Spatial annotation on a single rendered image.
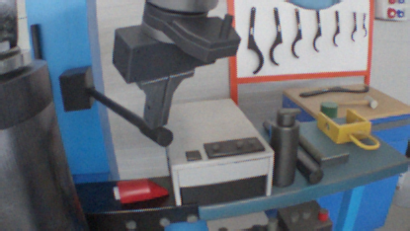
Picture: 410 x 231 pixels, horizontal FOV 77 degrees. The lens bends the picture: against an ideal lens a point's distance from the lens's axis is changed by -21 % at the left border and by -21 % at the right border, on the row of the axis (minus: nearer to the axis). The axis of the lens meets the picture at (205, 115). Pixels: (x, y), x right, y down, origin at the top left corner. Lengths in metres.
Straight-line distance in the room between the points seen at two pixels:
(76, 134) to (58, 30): 0.30
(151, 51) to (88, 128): 0.58
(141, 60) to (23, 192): 0.26
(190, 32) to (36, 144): 0.27
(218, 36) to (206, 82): 2.24
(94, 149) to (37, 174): 0.48
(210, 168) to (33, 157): 0.41
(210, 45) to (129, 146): 2.43
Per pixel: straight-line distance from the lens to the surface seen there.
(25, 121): 0.43
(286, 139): 0.77
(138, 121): 0.50
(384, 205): 2.31
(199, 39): 0.30
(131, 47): 0.33
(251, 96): 2.67
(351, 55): 3.03
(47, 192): 0.48
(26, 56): 0.47
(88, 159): 0.94
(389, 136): 1.95
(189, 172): 0.70
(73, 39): 0.84
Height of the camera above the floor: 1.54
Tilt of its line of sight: 21 degrees down
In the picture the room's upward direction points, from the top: 3 degrees counter-clockwise
